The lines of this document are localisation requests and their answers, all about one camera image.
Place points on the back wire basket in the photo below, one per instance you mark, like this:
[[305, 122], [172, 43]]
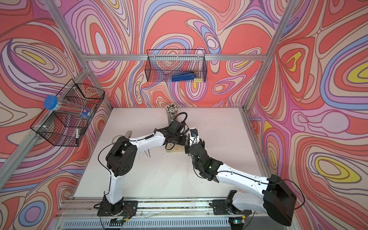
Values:
[[162, 64]]

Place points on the clear bottle blue cap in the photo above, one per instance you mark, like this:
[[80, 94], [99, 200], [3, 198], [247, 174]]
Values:
[[53, 103]]

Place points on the blue tool in basket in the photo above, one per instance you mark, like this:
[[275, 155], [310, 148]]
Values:
[[184, 76]]

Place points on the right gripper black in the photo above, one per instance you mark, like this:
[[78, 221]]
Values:
[[202, 146]]

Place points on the left wire basket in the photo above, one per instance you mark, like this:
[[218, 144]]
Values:
[[61, 129]]

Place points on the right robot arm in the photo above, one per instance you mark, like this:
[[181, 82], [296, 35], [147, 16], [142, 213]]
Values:
[[269, 195]]

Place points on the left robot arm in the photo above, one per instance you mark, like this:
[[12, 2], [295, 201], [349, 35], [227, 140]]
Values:
[[120, 160]]

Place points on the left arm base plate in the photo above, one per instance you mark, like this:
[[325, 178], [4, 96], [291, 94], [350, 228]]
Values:
[[120, 209]]

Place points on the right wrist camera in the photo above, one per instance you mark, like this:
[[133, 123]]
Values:
[[193, 136]]

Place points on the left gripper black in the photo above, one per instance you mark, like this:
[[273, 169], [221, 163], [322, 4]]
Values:
[[184, 139]]

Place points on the wooden block with nails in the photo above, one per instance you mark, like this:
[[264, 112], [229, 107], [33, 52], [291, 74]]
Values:
[[174, 148]]

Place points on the wire basket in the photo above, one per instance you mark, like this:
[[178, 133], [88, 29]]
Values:
[[61, 129], [162, 64]]

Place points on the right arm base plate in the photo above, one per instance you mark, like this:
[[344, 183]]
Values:
[[221, 207]]

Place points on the cup of coloured pencils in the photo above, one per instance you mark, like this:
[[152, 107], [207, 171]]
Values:
[[171, 110]]

